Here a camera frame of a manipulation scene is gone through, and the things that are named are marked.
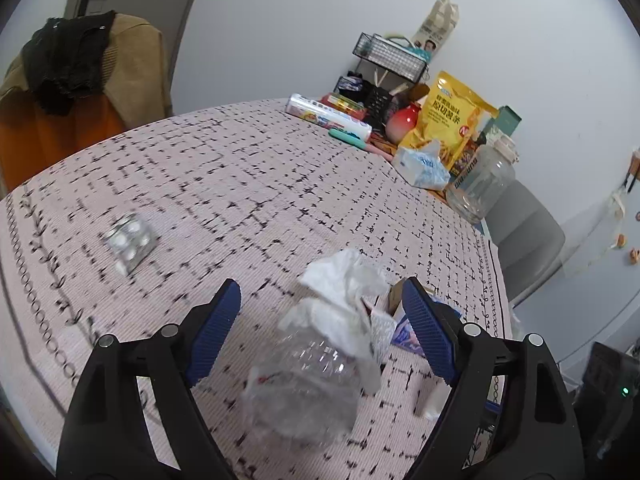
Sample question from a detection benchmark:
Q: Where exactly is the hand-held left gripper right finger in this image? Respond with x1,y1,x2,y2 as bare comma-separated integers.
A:
400,276,586,480

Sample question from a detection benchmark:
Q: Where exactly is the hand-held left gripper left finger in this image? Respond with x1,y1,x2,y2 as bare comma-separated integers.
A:
56,278,242,480

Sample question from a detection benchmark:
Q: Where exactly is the white tissue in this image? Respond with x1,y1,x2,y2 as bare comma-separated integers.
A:
298,248,393,393

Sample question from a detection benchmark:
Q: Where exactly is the crushed clear plastic bottle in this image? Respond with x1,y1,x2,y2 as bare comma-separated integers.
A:
241,305,386,445

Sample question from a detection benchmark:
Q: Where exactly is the white patterned wrapper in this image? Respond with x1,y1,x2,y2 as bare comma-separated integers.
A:
361,300,397,362

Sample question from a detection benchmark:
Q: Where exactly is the small brown cardboard piece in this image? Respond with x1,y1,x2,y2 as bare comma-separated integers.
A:
387,280,408,312

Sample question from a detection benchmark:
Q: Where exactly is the small white paper scrap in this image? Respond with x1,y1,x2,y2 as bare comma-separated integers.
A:
417,385,448,421

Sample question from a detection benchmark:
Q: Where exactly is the pale blue fridge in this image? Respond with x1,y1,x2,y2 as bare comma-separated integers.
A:
515,150,640,366

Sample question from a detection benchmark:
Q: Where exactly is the silver pill blister pack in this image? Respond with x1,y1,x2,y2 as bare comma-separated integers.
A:
103,212,157,276

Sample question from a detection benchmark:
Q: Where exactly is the grey upholstered chair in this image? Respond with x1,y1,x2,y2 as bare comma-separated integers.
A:
482,180,567,306

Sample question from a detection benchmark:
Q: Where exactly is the pink patterned tablecloth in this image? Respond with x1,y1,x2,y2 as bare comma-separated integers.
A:
0,97,516,480

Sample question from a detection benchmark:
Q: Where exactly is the clear plastic jar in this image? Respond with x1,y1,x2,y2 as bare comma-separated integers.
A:
445,135,517,224

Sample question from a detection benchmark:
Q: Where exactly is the white mesh bag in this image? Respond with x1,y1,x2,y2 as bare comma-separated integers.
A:
565,180,631,276

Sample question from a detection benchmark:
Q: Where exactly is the blue white tissue pack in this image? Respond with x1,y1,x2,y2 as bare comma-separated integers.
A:
391,140,451,192

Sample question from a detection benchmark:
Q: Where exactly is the peach shaped vase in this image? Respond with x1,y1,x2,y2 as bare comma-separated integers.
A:
385,101,423,146

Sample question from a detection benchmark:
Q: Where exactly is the teal pen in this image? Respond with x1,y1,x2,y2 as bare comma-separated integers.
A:
328,128,368,148

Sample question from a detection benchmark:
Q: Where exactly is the yellow snack bag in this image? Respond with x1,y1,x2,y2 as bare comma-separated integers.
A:
397,71,500,173

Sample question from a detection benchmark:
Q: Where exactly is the green tall box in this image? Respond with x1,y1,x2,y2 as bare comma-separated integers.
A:
480,105,522,161

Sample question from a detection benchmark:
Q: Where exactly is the black pen holder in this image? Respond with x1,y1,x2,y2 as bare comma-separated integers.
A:
364,82,393,126

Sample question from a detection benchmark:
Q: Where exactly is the red flat box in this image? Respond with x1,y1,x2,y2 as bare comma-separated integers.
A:
320,91,366,113

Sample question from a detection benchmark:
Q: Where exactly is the orange garment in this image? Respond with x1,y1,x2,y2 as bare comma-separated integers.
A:
0,92,126,193

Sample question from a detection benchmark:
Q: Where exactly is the tan coat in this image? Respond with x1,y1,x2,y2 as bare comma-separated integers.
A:
0,14,173,126

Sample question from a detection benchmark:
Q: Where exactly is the black knitted cloth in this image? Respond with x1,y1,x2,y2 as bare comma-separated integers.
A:
21,11,117,116

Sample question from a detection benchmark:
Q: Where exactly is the black wire basket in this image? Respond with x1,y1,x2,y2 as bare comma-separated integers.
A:
352,32,431,83

